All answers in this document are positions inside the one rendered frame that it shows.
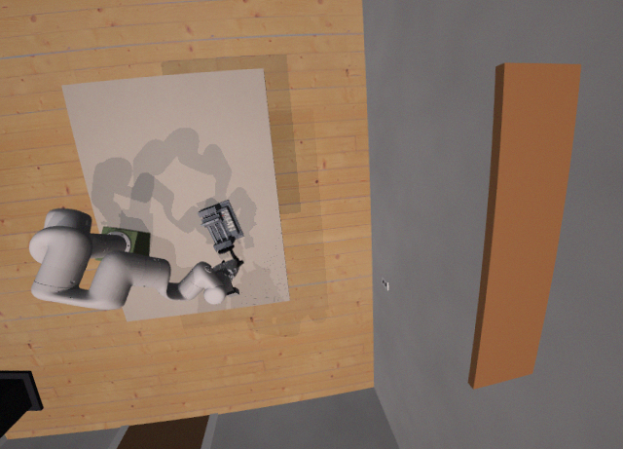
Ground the grey metal bench vise with handwheel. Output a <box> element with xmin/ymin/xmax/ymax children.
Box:
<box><xmin>198</xmin><ymin>200</ymin><xmax>244</xmax><ymax>259</ymax></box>

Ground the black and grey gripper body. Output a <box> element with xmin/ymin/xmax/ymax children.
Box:
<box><xmin>213</xmin><ymin>259</ymin><xmax>239</xmax><ymax>276</ymax></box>

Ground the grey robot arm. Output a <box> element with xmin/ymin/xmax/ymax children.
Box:
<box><xmin>29</xmin><ymin>208</ymin><xmax>239</xmax><ymax>310</ymax></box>

